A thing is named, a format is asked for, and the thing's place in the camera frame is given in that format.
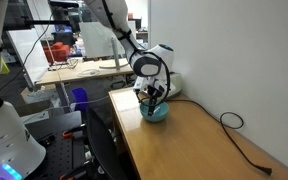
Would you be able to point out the orange black bar clamp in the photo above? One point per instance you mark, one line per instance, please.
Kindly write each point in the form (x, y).
(72, 131)
(72, 173)

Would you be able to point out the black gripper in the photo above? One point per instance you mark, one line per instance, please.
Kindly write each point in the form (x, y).
(155, 83)

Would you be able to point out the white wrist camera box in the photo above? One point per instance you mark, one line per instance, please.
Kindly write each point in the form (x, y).
(140, 85)

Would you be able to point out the cream toaster appliance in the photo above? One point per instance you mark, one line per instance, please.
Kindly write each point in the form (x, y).
(175, 85)

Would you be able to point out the teal bowl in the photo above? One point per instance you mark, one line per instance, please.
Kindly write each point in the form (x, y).
(155, 116)

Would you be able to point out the blue plastic bin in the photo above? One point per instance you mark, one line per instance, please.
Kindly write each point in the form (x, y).
(80, 98)

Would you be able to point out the dark grey robot stand platform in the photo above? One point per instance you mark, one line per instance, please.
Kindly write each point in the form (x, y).
(55, 121)

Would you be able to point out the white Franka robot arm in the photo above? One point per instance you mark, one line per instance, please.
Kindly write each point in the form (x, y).
(4, 140)

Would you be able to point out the black office chair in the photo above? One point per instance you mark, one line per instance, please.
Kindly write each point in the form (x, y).
(102, 146)

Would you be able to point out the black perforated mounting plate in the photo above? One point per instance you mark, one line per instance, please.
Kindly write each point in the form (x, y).
(60, 156)

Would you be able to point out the wooden background desk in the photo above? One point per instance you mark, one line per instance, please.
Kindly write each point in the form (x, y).
(67, 75)

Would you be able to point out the white board panel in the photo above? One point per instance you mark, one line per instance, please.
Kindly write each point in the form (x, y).
(27, 56)

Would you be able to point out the red container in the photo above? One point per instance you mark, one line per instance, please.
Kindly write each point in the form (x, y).
(57, 51)

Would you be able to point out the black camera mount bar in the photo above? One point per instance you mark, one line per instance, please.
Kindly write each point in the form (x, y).
(40, 22)

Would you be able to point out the yellow green object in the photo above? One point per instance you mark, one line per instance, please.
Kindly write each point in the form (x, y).
(4, 66)

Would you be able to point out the cardboard box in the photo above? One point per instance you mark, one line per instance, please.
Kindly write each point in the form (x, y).
(25, 95)

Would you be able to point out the blue white marker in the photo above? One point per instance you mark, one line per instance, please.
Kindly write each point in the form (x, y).
(151, 111)

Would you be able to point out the grey computer monitor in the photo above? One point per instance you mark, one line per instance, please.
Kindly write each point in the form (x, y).
(94, 40)

